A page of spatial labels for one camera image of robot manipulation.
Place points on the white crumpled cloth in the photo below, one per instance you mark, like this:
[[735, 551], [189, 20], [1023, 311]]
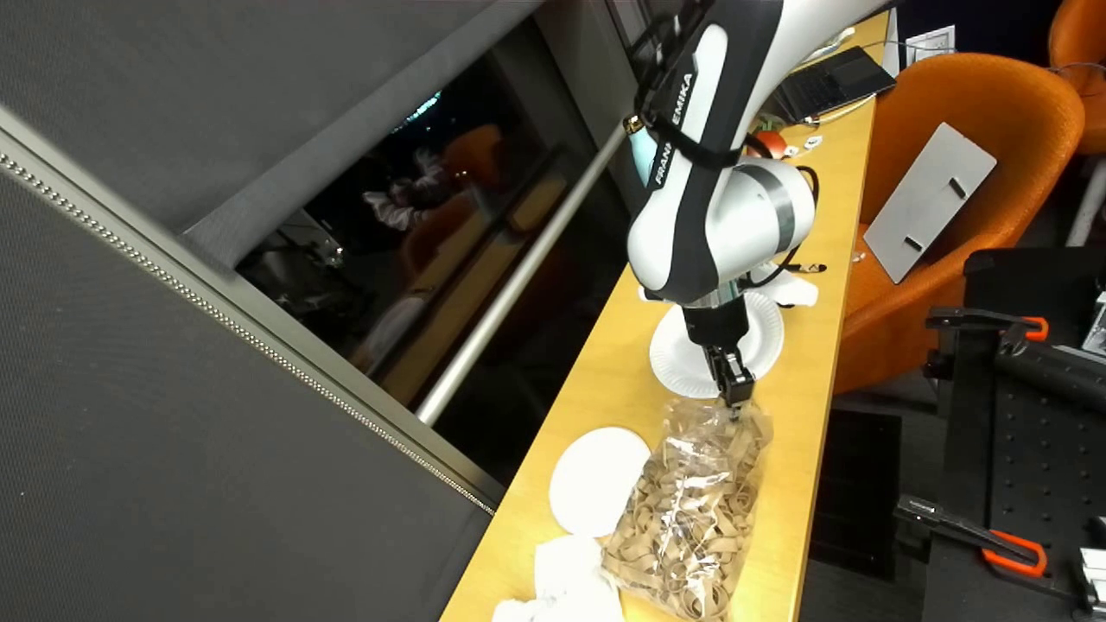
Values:
[[564, 574]]

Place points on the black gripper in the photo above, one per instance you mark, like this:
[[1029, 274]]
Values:
[[719, 327]]

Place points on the clear bag of snacks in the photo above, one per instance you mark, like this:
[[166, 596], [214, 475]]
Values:
[[678, 520]]

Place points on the black perforated robot stand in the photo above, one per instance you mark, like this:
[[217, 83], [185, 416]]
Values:
[[1040, 437]]

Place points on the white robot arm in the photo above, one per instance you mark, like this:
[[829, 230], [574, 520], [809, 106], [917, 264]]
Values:
[[714, 220]]

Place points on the silver metal window railing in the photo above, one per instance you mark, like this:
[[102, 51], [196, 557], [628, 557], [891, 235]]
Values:
[[521, 277]]

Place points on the red round plush toy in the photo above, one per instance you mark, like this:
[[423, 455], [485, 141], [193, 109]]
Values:
[[768, 145]]

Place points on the white round ceramic plate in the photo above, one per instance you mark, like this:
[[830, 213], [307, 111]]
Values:
[[677, 360]]

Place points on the orange chair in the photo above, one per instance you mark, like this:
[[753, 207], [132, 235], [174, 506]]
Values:
[[1015, 126], [1083, 37]]

